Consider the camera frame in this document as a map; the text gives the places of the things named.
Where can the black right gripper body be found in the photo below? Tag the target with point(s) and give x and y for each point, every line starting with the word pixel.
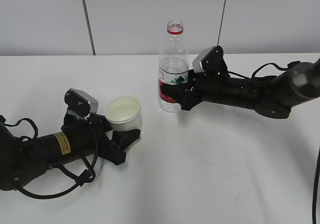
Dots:
pixel 207 88

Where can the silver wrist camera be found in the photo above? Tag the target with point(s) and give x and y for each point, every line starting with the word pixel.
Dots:
pixel 210 61
pixel 79 104

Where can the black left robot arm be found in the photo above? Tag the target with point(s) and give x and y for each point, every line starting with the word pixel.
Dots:
pixel 24 159

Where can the white paper cup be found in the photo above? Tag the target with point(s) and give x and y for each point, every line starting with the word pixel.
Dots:
pixel 123 113

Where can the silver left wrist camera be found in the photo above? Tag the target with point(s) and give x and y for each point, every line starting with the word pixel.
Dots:
pixel 79 104

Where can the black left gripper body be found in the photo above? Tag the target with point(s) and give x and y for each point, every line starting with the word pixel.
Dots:
pixel 88 138

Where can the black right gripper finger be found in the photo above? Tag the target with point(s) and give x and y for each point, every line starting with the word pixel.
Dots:
pixel 192 77
pixel 176 93

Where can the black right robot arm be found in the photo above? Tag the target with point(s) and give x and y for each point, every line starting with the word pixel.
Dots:
pixel 269 96

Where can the clear water bottle red label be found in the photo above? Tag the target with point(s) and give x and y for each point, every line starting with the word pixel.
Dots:
pixel 173 65

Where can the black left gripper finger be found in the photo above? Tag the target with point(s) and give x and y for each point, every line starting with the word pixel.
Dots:
pixel 122 140
pixel 100 121

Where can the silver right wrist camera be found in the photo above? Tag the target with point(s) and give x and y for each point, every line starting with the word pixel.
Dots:
pixel 210 61

